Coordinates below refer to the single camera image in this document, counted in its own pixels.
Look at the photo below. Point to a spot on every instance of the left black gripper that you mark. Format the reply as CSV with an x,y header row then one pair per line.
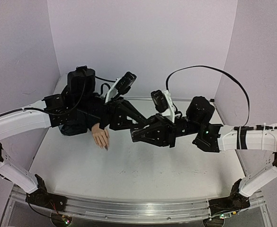
x,y
115,113

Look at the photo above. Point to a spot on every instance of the aluminium back rail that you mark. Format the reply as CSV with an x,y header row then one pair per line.
x,y
150,99

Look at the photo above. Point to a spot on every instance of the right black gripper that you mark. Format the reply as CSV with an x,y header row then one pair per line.
x,y
170,132

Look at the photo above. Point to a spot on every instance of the mannequin hand with long nails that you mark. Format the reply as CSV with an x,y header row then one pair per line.
x,y
101,136

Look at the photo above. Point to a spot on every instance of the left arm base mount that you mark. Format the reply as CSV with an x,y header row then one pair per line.
x,y
42,198

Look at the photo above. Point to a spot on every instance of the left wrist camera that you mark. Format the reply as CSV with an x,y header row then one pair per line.
x,y
120,87

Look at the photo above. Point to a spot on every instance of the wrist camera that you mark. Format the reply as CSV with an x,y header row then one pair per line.
x,y
164,104
120,87

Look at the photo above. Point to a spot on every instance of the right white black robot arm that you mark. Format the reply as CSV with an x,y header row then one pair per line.
x,y
218,137

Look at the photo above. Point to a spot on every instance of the aluminium rail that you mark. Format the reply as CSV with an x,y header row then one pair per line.
x,y
132,212
150,99

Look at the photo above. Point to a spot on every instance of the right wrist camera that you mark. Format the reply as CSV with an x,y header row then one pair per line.
x,y
164,104

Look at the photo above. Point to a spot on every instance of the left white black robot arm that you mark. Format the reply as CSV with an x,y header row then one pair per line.
x,y
74,111

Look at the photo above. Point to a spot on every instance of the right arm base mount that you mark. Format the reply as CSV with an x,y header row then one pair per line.
x,y
234,202

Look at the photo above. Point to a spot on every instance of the black jacket sleeve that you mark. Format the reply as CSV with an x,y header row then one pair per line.
x,y
75,127

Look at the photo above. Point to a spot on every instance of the aluminium front rail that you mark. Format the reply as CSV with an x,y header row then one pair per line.
x,y
132,212

